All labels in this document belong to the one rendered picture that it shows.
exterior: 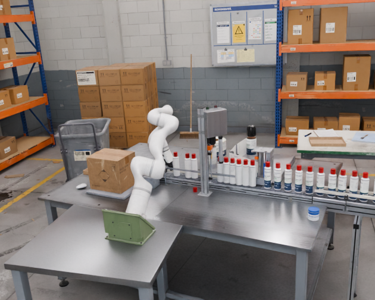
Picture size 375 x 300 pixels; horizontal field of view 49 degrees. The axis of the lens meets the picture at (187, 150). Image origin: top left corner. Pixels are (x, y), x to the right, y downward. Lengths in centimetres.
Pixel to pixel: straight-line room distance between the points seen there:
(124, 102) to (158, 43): 169
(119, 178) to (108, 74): 356
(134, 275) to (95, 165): 122
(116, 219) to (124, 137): 422
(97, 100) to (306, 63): 351
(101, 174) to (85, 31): 539
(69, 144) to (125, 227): 291
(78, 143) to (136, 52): 312
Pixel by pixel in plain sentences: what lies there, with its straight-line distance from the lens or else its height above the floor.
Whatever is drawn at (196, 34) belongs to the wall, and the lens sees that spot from 758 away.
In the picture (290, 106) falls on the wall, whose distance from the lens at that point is 747.
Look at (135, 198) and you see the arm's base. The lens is 263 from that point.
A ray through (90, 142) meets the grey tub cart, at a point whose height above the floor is 68.
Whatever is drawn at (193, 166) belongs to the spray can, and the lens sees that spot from 328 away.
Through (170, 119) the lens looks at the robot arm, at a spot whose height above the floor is 145.
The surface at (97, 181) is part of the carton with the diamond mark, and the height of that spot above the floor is 93.
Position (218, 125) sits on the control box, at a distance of 299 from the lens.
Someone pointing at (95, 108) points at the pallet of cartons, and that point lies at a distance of 676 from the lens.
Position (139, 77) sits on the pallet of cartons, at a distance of 643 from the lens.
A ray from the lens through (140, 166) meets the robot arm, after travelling 270.
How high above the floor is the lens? 214
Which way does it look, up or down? 18 degrees down
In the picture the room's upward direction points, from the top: 3 degrees counter-clockwise
